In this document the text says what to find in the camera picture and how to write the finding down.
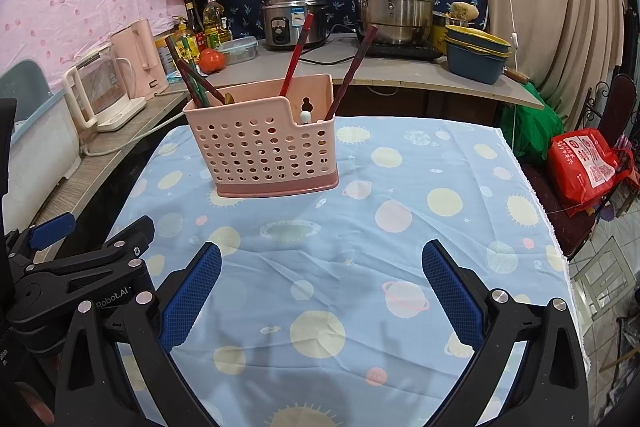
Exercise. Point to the gold spoon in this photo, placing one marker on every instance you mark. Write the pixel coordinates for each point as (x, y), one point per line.
(230, 98)

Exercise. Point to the red plastic bag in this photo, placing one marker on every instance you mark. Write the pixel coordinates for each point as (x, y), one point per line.
(585, 162)

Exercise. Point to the wooden kitchen counter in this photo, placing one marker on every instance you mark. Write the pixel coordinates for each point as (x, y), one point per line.
(400, 77)

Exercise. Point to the green plastic bag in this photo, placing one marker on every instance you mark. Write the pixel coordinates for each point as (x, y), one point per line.
(530, 127)

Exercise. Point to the green chopstick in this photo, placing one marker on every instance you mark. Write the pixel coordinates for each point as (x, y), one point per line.
(188, 74)

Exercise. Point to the brown chopstick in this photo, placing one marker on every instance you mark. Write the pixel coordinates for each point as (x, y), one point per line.
(352, 69)

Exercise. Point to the yellow steel container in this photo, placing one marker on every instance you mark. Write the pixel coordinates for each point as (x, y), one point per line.
(439, 32)

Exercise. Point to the steel rice cooker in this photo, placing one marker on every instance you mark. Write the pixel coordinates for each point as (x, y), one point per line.
(292, 14)

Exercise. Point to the yellow seasoning bottle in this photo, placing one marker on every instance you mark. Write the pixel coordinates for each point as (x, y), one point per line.
(189, 47)

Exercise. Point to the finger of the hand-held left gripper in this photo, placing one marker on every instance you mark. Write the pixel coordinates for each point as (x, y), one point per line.
(125, 239)
(52, 229)

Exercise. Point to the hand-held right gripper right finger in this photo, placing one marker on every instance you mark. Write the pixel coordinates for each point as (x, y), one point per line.
(450, 292)

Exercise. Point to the loofah sponge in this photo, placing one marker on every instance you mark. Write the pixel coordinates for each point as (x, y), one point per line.
(465, 12)

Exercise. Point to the clear plastic food container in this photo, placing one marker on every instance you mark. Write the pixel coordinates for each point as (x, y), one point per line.
(240, 52)

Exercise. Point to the pink electric kettle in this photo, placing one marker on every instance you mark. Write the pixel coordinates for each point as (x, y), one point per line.
(140, 57)

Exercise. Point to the beige curtain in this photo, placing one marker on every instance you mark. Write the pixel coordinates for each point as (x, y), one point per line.
(550, 7)

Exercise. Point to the red label sauce bottle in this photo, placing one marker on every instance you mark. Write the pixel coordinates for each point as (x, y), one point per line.
(201, 41)

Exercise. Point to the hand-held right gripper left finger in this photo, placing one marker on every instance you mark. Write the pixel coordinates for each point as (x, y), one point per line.
(192, 302)

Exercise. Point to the pink perforated utensil basket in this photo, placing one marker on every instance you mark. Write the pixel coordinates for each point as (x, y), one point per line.
(260, 152)

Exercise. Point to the dark sauce bottle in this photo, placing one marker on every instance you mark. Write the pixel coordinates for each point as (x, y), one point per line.
(191, 19)

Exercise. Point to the glass kettle white base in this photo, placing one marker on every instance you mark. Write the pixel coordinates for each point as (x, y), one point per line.
(105, 87)

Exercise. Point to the dark red chopstick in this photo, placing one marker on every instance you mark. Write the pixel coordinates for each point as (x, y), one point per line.
(200, 82)
(295, 57)

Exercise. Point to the white can yellow lid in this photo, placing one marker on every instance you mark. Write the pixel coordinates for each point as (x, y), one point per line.
(164, 57)

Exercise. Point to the red tomato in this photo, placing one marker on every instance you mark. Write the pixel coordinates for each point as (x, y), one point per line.
(212, 61)

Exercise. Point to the blue basin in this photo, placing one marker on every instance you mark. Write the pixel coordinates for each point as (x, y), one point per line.
(475, 67)

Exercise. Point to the black induction cooktop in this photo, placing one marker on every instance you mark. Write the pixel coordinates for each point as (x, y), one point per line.
(400, 51)

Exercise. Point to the blue sachet packets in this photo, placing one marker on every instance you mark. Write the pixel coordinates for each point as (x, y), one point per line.
(176, 77)

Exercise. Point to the blue planet-print tablecloth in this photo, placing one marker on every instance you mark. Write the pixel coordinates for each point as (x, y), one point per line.
(325, 232)

